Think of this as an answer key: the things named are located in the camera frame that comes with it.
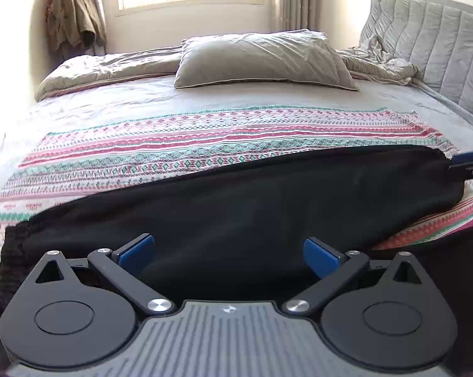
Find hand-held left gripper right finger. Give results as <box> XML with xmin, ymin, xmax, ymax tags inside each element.
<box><xmin>281</xmin><ymin>237</ymin><xmax>423</xmax><ymax>317</ymax></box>

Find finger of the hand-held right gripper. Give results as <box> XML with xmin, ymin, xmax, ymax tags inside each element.
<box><xmin>448</xmin><ymin>164</ymin><xmax>473</xmax><ymax>182</ymax></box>
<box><xmin>451</xmin><ymin>149</ymin><xmax>473</xmax><ymax>167</ymax></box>

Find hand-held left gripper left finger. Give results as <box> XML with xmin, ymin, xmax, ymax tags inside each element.
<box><xmin>34</xmin><ymin>233</ymin><xmax>176</xmax><ymax>317</ymax></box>

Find black pants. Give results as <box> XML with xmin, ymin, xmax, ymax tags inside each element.
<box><xmin>0</xmin><ymin>144</ymin><xmax>473</xmax><ymax>377</ymax></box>

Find patterned red green blanket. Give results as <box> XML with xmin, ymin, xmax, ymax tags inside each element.
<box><xmin>0</xmin><ymin>105</ymin><xmax>473</xmax><ymax>311</ymax></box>

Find grey quilted headboard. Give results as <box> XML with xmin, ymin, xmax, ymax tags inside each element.
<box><xmin>358</xmin><ymin>0</ymin><xmax>473</xmax><ymax>123</ymax></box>

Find grey duvet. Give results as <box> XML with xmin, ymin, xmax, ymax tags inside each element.
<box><xmin>34</xmin><ymin>33</ymin><xmax>420</xmax><ymax>103</ymax></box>

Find grey pillow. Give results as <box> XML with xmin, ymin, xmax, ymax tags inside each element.
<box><xmin>173</xmin><ymin>29</ymin><xmax>360</xmax><ymax>92</ymax></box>

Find hanging khaki jacket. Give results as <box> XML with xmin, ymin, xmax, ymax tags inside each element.
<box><xmin>45</xmin><ymin>0</ymin><xmax>107</xmax><ymax>53</ymax></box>

